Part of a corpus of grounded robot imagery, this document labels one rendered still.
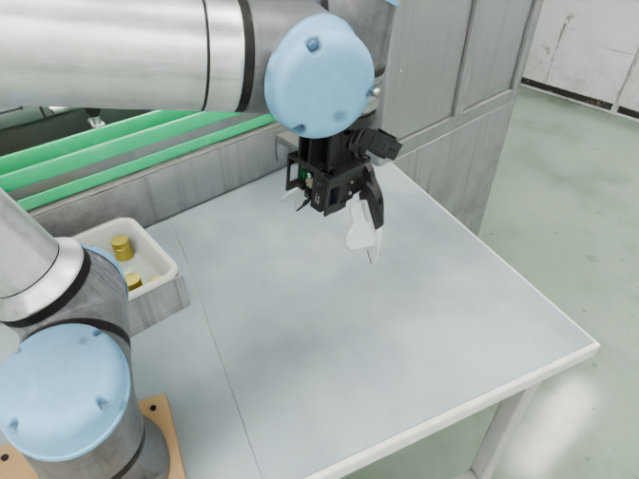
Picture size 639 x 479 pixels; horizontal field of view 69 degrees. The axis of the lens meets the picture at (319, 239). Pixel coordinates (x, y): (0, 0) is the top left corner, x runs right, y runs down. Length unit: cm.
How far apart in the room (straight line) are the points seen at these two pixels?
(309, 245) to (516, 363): 47
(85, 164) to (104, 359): 58
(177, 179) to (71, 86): 81
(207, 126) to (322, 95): 82
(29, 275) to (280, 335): 43
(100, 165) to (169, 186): 15
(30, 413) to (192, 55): 35
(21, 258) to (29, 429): 17
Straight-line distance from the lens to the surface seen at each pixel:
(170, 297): 88
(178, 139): 109
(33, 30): 30
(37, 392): 52
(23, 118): 115
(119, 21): 30
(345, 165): 55
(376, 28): 48
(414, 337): 85
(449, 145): 155
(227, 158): 115
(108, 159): 104
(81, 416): 50
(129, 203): 108
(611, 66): 392
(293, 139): 119
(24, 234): 56
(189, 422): 77
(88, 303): 59
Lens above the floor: 140
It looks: 39 degrees down
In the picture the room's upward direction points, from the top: straight up
